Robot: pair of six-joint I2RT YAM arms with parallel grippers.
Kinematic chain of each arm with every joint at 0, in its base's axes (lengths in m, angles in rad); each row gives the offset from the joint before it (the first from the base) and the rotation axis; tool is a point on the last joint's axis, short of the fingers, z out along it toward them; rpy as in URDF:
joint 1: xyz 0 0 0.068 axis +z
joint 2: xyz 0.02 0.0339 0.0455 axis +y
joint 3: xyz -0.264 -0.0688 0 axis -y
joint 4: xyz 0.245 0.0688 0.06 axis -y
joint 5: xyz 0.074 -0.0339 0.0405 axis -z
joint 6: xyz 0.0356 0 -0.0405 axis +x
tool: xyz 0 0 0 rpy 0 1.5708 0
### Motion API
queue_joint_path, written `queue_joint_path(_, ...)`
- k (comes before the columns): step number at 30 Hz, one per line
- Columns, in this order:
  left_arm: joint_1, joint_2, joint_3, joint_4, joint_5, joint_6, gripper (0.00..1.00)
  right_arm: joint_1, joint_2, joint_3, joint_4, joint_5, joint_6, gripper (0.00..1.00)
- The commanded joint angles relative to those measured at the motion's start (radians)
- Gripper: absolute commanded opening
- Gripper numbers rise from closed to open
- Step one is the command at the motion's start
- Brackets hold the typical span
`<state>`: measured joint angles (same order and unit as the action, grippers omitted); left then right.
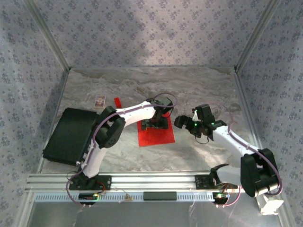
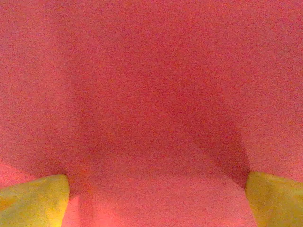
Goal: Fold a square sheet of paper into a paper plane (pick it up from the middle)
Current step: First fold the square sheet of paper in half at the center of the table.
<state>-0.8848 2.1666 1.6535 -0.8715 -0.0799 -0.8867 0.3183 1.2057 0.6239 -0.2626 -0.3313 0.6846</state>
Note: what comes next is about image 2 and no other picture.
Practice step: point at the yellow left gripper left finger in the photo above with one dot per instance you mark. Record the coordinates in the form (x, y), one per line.
(33, 203)

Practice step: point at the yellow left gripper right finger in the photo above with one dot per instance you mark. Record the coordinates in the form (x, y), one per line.
(277, 203)

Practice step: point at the red cloth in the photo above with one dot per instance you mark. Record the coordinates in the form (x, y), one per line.
(151, 82)

